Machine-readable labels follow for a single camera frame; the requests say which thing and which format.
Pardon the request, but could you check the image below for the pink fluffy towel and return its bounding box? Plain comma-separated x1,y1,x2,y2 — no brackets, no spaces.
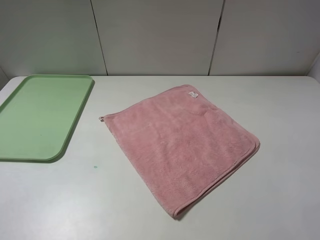
99,84,260,219

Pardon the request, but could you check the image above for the light green plastic tray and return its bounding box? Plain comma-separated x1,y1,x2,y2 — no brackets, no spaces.
0,74,95,163

